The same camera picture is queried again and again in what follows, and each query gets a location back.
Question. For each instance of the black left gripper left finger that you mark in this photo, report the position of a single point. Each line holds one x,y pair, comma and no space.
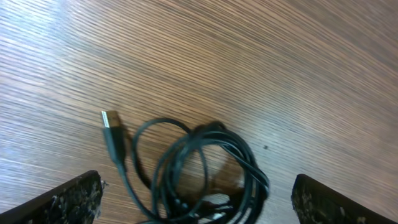
76,201

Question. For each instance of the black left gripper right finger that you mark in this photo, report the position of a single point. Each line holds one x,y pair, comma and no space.
315,203

